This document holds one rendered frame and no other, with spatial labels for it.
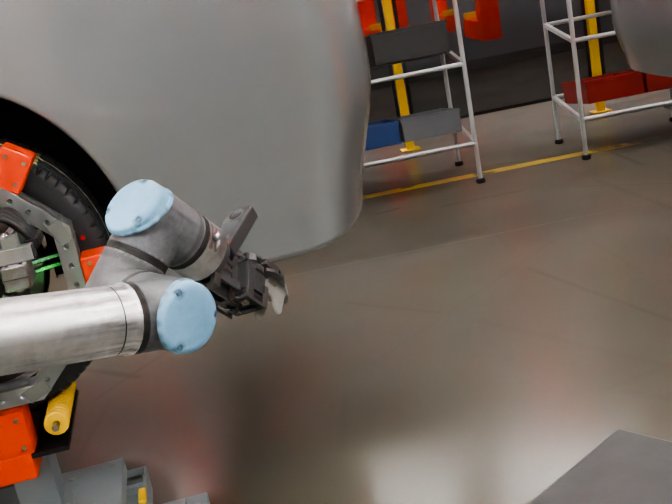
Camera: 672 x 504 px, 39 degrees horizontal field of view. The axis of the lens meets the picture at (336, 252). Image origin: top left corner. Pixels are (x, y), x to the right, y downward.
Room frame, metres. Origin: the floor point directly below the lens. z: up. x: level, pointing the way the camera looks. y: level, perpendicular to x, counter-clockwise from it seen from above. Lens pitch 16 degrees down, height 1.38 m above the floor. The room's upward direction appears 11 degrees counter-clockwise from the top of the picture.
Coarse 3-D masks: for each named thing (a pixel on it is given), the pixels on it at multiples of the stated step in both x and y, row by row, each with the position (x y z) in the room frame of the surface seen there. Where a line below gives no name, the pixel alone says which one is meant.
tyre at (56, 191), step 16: (16, 144) 2.28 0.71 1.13; (48, 160) 2.26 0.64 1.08; (32, 176) 2.11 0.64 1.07; (48, 176) 2.12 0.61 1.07; (64, 176) 2.22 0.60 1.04; (32, 192) 2.11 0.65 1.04; (48, 192) 2.11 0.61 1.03; (64, 192) 2.12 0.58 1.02; (80, 192) 2.21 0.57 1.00; (64, 208) 2.12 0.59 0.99; (80, 208) 2.12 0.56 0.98; (96, 208) 2.27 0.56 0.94; (80, 224) 2.12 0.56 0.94; (96, 224) 2.14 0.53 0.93; (80, 240) 2.12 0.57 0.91; (96, 240) 2.12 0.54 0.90; (64, 368) 2.10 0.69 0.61; (80, 368) 2.11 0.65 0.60; (64, 384) 2.10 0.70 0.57; (48, 400) 2.10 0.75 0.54
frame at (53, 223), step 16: (0, 192) 2.02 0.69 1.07; (16, 208) 2.02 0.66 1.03; (32, 208) 2.03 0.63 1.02; (48, 208) 2.08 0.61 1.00; (32, 224) 2.02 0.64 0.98; (48, 224) 2.04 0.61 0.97; (64, 224) 2.03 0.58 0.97; (64, 240) 2.03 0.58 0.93; (64, 256) 2.03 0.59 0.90; (64, 272) 2.03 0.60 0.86; (80, 272) 2.03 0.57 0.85; (80, 288) 2.03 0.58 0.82; (48, 368) 2.02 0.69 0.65; (16, 384) 2.04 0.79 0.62; (32, 384) 2.02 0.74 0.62; (48, 384) 2.01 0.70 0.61; (0, 400) 2.01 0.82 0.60; (16, 400) 2.00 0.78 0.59; (32, 400) 2.01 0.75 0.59
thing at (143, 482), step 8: (128, 472) 2.39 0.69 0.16; (136, 472) 2.40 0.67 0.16; (144, 472) 2.37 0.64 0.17; (128, 480) 2.32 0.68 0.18; (136, 480) 2.32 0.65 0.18; (144, 480) 2.32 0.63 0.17; (128, 488) 2.30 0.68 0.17; (136, 488) 2.30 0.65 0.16; (144, 488) 2.25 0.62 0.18; (152, 488) 2.40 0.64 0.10; (128, 496) 2.29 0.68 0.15; (136, 496) 2.28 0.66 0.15; (144, 496) 2.21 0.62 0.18; (152, 496) 2.35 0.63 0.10
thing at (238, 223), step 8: (248, 208) 1.45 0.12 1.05; (232, 216) 1.45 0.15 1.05; (240, 216) 1.44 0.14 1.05; (248, 216) 1.44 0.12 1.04; (256, 216) 1.46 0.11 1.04; (224, 224) 1.44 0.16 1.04; (232, 224) 1.42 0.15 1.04; (240, 224) 1.41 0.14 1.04; (248, 224) 1.43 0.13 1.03; (224, 232) 1.41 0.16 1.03; (232, 232) 1.39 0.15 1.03; (240, 232) 1.40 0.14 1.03; (248, 232) 1.42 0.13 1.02; (232, 240) 1.38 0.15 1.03; (240, 240) 1.39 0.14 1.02; (232, 248) 1.37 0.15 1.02; (232, 256) 1.37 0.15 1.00
